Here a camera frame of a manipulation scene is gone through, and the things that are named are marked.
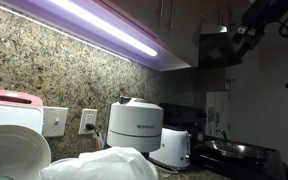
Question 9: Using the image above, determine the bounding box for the white wall outlet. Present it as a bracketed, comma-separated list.
[78, 108, 98, 135]

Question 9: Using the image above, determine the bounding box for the white light switch plate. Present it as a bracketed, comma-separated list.
[42, 105, 69, 138]

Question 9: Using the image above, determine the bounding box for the white plastic bag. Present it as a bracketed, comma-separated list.
[39, 146, 159, 180]

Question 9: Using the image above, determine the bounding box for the dark range hood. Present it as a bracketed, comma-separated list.
[198, 23, 243, 70]

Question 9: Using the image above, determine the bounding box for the wooden wall cabinet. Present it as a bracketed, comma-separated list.
[103, 0, 233, 69]

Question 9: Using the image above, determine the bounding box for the pink and white container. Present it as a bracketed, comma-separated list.
[0, 87, 44, 134]

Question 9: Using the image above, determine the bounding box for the under-cabinet light strip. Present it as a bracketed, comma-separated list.
[48, 0, 159, 58]

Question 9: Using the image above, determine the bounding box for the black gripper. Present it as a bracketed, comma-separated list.
[232, 0, 288, 51]

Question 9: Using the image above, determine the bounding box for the white two-slot toaster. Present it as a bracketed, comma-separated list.
[148, 126, 192, 171]

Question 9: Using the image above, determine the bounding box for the black power plug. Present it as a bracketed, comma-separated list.
[84, 122, 101, 137]

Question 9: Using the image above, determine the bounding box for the black coffee maker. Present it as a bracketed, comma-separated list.
[158, 102, 208, 148]

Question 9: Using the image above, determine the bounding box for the white cylindrical coffee machine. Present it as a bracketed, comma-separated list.
[106, 96, 165, 154]

